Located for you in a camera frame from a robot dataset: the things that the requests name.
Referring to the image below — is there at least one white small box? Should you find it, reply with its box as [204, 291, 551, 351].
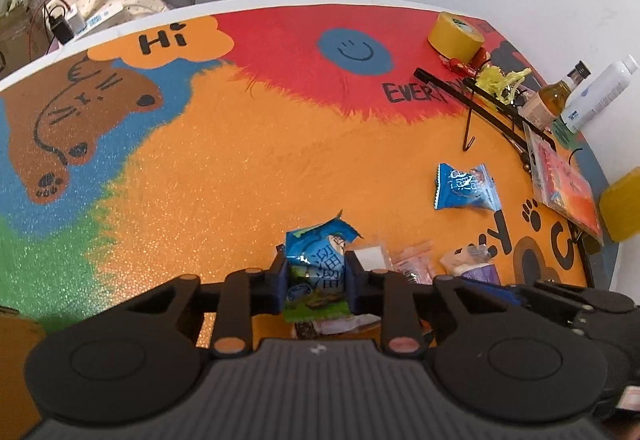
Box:
[70, 2, 126, 34]

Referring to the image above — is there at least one pink snack packet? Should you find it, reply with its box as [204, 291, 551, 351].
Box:
[390, 242, 436, 286]

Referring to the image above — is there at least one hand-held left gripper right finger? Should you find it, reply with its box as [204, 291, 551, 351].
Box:
[345, 251, 502, 356]

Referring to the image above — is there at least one brown glass bottle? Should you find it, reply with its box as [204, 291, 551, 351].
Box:
[517, 60, 592, 134]

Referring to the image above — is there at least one black clothes hanger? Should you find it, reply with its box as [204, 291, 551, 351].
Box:
[414, 66, 559, 171]

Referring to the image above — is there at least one yellow green toy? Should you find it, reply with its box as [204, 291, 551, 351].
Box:
[472, 66, 534, 105]

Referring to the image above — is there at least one black charger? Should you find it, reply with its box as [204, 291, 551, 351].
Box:
[44, 2, 76, 45]

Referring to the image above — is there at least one yellow tape roll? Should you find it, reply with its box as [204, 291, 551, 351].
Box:
[427, 11, 486, 63]

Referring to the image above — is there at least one blue and green snack packet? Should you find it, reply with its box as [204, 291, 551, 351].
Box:
[283, 208, 362, 324]

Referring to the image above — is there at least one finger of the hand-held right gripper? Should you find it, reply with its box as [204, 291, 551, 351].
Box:
[461, 280, 524, 309]
[519, 280, 637, 322]

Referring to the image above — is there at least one red cable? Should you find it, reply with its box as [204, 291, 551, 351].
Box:
[27, 0, 66, 57]

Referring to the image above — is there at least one white spray bottle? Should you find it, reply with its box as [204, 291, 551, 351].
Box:
[560, 56, 640, 134]

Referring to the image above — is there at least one dark snack packet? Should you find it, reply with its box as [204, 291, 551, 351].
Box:
[294, 314, 384, 340]

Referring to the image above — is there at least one red-orange flat packet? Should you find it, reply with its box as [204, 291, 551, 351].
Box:
[525, 125, 605, 241]

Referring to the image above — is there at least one purple snack packet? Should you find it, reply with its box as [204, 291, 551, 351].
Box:
[439, 244, 502, 287]

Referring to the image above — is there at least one clear white snack packet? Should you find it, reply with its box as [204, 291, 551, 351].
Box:
[345, 240, 396, 274]

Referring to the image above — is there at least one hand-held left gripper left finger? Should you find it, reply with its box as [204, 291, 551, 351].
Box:
[120, 251, 288, 357]

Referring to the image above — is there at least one colourful cartoon table mat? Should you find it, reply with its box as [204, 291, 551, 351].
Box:
[0, 5, 612, 352]

